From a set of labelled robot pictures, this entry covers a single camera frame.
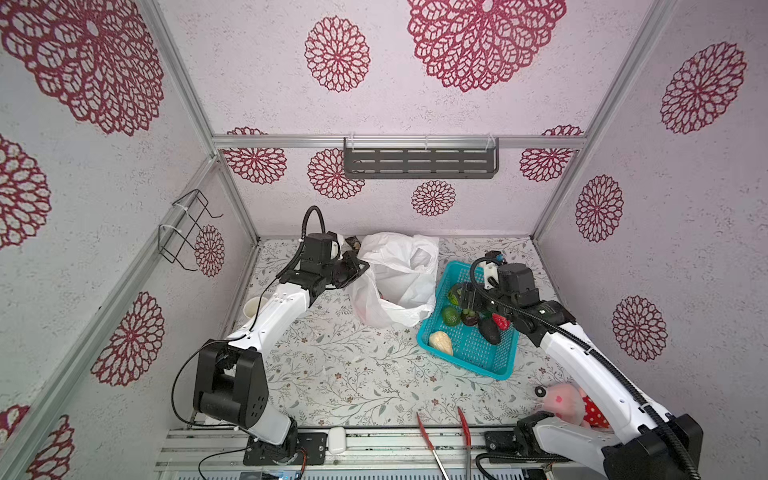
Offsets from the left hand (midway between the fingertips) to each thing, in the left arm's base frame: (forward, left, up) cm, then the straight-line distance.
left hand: (371, 265), depth 83 cm
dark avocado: (-12, -35, -17) cm, 41 cm away
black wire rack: (0, +49, +11) cm, 50 cm away
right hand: (-7, -25, 0) cm, 26 cm away
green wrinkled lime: (-7, -24, -17) cm, 31 cm away
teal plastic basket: (-19, -38, -23) cm, 48 cm away
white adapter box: (-40, +8, -20) cm, 46 cm away
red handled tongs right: (-40, -25, -21) cm, 52 cm away
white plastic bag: (0, -8, -11) cm, 13 cm away
